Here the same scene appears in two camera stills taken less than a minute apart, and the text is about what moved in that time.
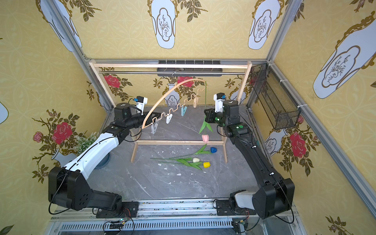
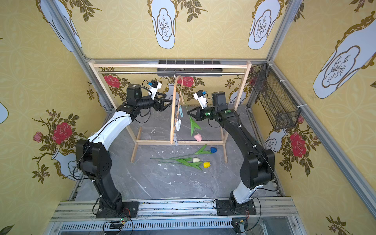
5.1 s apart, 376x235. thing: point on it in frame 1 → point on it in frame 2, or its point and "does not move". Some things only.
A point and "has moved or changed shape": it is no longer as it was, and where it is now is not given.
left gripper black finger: (154, 114) → (160, 100)
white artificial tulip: (195, 159) does not move
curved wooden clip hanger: (154, 125) has moved or changed shape
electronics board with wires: (118, 224) does not move
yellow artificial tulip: (206, 165) does not move
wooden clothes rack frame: (246, 64) does not move
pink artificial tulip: (205, 137) → (197, 136)
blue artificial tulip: (213, 150) does not move
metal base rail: (170, 216) does not move
